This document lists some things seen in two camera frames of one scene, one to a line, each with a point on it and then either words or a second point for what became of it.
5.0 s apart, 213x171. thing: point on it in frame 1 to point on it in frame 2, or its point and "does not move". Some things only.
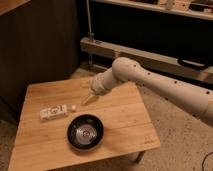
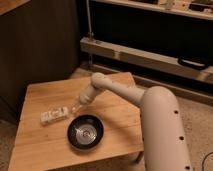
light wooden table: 42,137 does not move
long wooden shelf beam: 162,63 does not move
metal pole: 91,34 does not move
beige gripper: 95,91 to 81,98
